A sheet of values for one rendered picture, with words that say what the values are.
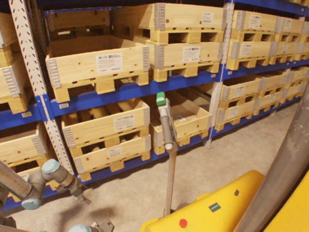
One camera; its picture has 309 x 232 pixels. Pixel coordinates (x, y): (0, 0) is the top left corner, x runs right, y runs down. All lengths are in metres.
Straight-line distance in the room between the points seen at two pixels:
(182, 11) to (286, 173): 1.56
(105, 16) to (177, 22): 1.29
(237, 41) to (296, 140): 2.08
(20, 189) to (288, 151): 1.01
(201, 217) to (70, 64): 1.28
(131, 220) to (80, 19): 2.46
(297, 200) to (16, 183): 1.00
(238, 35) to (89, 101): 1.73
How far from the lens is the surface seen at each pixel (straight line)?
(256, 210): 0.34
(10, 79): 1.45
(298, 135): 0.25
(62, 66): 1.41
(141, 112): 1.71
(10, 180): 1.01
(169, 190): 1.23
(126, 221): 1.99
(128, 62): 1.51
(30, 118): 1.62
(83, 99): 1.57
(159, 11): 1.58
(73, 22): 2.64
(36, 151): 1.71
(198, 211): 1.03
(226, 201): 1.10
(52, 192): 2.17
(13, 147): 1.71
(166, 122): 0.75
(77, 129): 1.60
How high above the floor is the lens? 1.76
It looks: 31 degrees down
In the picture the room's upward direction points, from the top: straight up
